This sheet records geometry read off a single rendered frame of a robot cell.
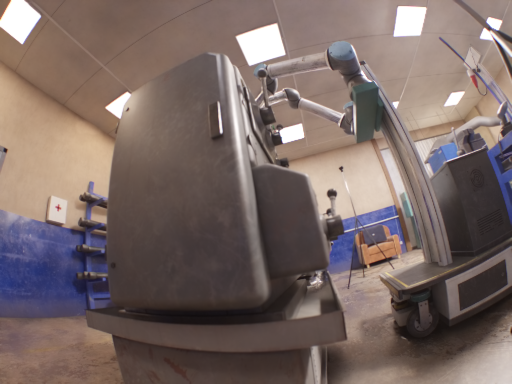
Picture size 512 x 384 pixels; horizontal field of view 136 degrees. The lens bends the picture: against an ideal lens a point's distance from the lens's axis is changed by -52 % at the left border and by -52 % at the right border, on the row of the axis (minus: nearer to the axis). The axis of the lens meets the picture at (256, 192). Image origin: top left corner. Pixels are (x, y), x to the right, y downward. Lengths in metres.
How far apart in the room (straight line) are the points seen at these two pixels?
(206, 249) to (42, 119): 3.91
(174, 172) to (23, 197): 3.20
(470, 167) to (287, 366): 1.25
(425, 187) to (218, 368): 1.24
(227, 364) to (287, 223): 0.37
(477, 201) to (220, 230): 1.24
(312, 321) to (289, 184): 0.31
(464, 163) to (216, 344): 1.34
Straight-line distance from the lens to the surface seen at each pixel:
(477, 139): 1.93
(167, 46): 3.28
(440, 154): 2.55
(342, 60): 1.36
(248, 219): 0.42
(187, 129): 0.58
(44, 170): 3.82
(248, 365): 0.54
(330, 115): 2.06
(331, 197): 0.66
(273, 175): 0.53
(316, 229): 0.49
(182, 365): 0.64
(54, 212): 3.58
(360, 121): 1.61
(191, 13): 3.03
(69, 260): 3.72
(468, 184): 1.33
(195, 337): 0.53
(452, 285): 1.16
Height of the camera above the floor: 0.58
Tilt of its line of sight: 20 degrees up
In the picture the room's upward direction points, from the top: 10 degrees counter-clockwise
